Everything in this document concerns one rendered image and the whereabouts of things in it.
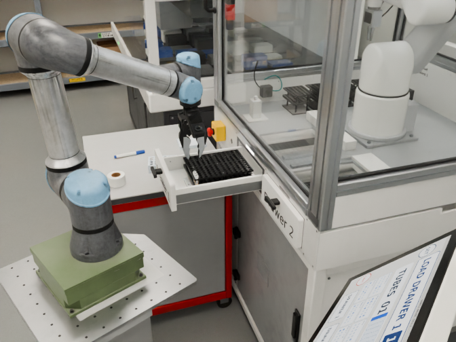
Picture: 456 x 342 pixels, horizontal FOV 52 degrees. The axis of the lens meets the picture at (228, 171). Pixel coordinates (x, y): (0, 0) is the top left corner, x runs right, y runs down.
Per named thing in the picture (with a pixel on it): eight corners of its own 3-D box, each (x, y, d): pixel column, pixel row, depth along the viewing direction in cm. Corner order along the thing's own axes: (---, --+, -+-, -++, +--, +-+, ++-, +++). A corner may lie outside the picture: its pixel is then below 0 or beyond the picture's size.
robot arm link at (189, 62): (169, 53, 148) (191, 49, 152) (171, 86, 153) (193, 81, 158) (182, 59, 142) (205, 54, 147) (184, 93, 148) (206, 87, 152)
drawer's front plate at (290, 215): (296, 249, 144) (298, 220, 138) (260, 200, 168) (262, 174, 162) (301, 248, 144) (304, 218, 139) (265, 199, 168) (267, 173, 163)
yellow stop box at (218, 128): (214, 142, 204) (214, 127, 201) (210, 136, 210) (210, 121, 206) (225, 140, 205) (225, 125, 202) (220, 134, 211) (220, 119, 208)
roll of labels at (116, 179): (122, 177, 193) (121, 169, 191) (128, 184, 188) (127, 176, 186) (106, 181, 190) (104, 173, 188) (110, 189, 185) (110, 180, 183)
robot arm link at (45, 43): (41, 18, 100) (211, 77, 134) (26, 11, 108) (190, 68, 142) (28, 70, 103) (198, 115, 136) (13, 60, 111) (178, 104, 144)
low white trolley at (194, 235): (115, 341, 214) (90, 202, 177) (102, 257, 266) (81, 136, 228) (234, 311, 230) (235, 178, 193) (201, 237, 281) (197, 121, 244)
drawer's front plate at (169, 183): (172, 212, 161) (169, 185, 156) (156, 172, 185) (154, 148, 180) (176, 211, 161) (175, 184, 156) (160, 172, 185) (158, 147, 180)
